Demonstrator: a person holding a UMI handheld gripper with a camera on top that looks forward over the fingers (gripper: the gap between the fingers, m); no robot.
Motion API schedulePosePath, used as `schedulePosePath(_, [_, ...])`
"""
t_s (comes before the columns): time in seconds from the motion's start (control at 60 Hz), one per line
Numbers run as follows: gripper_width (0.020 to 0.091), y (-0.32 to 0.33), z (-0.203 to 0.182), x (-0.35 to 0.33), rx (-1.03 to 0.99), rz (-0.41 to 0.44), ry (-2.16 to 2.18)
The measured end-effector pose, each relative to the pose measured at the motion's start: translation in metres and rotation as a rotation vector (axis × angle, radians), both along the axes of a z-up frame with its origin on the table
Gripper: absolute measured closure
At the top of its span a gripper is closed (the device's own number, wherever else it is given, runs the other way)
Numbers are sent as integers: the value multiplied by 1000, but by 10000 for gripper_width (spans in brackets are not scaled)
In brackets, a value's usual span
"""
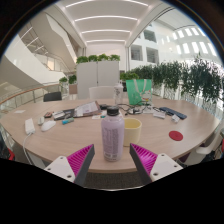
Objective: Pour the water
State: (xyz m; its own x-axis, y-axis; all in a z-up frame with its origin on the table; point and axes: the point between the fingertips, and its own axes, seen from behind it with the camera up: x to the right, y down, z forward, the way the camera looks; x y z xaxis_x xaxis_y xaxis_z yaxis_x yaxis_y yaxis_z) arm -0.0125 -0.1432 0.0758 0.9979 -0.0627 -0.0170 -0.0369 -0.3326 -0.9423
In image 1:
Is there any dark flat folder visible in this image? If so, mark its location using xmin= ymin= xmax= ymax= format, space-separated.
xmin=53 ymin=108 xmax=78 ymax=121

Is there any tangle of black cables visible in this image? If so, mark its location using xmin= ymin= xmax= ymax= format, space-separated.
xmin=118 ymin=103 xmax=154 ymax=116

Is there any white power strip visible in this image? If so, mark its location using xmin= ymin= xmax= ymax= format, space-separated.
xmin=24 ymin=117 xmax=36 ymax=136

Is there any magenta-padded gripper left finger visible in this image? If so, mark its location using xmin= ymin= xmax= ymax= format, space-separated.
xmin=44 ymin=143 xmax=96 ymax=188

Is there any green tote bag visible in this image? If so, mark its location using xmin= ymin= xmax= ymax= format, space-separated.
xmin=125 ymin=78 xmax=154 ymax=106

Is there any open printed booklet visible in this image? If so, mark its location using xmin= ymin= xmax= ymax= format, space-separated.
xmin=73 ymin=100 xmax=102 ymax=118

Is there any flat round red coaster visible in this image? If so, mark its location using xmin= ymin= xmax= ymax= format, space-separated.
xmin=168 ymin=130 xmax=184 ymax=142

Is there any planter with green plants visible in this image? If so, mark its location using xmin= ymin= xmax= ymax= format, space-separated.
xmin=59 ymin=74 xmax=78 ymax=95

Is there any white power cable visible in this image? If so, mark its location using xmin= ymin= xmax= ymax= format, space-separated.
xmin=22 ymin=132 xmax=34 ymax=166

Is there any pale yellow cup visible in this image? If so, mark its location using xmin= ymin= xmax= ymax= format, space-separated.
xmin=123 ymin=117 xmax=143 ymax=148

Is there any row of green hedge plants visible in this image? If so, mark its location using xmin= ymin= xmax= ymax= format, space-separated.
xmin=119 ymin=56 xmax=224 ymax=104

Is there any white shell chair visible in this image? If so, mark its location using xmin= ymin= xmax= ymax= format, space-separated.
xmin=184 ymin=133 xmax=224 ymax=166

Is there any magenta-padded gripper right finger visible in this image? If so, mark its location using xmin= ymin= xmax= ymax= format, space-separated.
xmin=129 ymin=143 xmax=184 ymax=186

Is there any flat white box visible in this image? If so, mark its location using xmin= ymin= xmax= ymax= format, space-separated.
xmin=152 ymin=110 xmax=167 ymax=120

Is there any white cabinet with plants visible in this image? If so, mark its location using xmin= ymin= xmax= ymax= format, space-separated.
xmin=75 ymin=53 xmax=122 ymax=100

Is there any blue marker pen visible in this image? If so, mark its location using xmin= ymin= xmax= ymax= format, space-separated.
xmin=61 ymin=117 xmax=75 ymax=126

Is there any lilac drink bottle black cap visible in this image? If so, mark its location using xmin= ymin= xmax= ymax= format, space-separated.
xmin=100 ymin=105 xmax=126 ymax=163

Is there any black office chair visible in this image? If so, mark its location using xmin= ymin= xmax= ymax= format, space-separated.
xmin=43 ymin=91 xmax=63 ymax=103

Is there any dark blue keyboard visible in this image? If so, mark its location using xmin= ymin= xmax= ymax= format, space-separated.
xmin=158 ymin=106 xmax=188 ymax=120

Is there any white computer mouse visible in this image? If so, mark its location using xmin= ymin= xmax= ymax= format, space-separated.
xmin=40 ymin=120 xmax=57 ymax=132

